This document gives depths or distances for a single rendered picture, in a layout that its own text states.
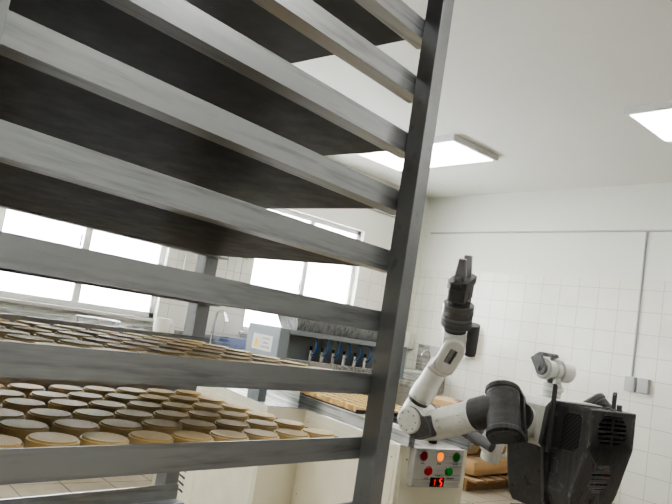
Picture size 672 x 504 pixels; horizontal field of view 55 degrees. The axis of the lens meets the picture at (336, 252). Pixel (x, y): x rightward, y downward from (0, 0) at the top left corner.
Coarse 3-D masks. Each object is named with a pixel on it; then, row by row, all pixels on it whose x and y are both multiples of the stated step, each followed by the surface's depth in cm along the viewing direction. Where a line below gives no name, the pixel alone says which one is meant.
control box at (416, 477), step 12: (420, 456) 234; (432, 456) 237; (444, 456) 240; (408, 468) 235; (420, 468) 234; (432, 468) 237; (444, 468) 240; (456, 468) 243; (408, 480) 233; (420, 480) 234; (444, 480) 240; (456, 480) 243
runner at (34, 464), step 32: (0, 448) 55; (32, 448) 57; (64, 448) 59; (96, 448) 61; (128, 448) 64; (160, 448) 67; (192, 448) 70; (224, 448) 73; (256, 448) 77; (288, 448) 81; (320, 448) 86; (352, 448) 91; (0, 480) 55; (32, 480) 57
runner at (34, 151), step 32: (0, 128) 54; (0, 160) 56; (32, 160) 56; (64, 160) 58; (96, 160) 60; (128, 192) 63; (160, 192) 65; (192, 192) 68; (224, 224) 73; (256, 224) 75; (288, 224) 79; (352, 256) 89; (384, 256) 94
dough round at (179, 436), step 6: (174, 432) 76; (180, 432) 76; (186, 432) 77; (192, 432) 78; (198, 432) 78; (174, 438) 74; (180, 438) 74; (186, 438) 74; (192, 438) 74; (198, 438) 75; (204, 438) 75; (210, 438) 76
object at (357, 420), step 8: (304, 400) 296; (312, 400) 290; (312, 408) 289; (320, 408) 283; (328, 408) 278; (336, 408) 273; (328, 416) 277; (336, 416) 272; (344, 416) 267; (352, 416) 263; (360, 416) 258; (352, 424) 262; (360, 424) 257; (392, 432) 240; (400, 432) 236; (392, 440) 239; (400, 440) 235; (408, 440) 232
